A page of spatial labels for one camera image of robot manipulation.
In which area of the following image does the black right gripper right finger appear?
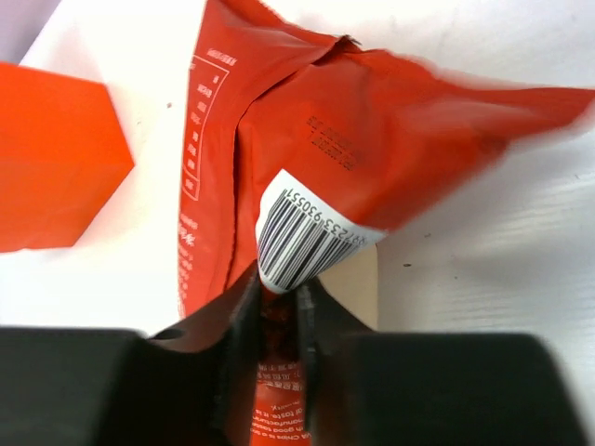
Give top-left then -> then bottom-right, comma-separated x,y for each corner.
295,280 -> 588,445

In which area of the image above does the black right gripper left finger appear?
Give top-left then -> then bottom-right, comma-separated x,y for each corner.
1,268 -> 260,445

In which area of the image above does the large red chips bag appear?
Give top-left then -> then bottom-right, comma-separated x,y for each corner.
178,1 -> 594,445

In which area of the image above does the orange paper bag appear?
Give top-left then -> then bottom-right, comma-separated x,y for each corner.
1,62 -> 134,253

